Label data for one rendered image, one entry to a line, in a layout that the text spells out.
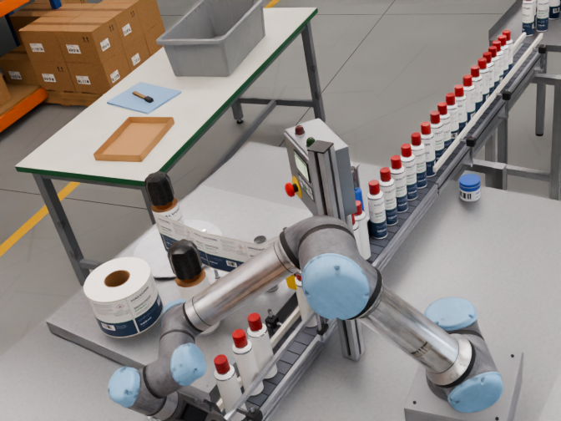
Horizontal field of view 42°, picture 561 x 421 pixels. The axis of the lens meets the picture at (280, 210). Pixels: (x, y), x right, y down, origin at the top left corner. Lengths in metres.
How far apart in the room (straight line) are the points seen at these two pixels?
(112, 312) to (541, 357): 1.18
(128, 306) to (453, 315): 0.95
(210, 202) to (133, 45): 3.34
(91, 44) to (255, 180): 2.97
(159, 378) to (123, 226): 2.88
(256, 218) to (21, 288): 1.96
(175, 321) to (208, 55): 2.39
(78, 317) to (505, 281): 1.30
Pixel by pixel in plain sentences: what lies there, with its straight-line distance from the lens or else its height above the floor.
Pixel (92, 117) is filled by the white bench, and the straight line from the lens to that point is 3.78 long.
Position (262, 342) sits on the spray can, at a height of 1.02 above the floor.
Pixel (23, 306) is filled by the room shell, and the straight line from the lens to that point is 4.04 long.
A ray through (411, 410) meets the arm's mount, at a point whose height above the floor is 0.92.
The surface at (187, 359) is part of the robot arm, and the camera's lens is 1.47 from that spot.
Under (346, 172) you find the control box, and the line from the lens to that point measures 1.69.
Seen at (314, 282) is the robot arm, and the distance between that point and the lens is 1.29.
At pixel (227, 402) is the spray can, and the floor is 0.96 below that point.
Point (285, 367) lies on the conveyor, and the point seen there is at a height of 0.88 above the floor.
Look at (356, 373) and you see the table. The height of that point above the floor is 0.83.
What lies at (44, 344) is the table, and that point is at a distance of 2.40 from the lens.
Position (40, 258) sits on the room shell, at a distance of 4.34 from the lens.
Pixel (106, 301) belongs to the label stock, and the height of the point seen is 1.02.
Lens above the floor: 2.31
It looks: 34 degrees down
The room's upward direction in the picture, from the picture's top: 12 degrees counter-clockwise
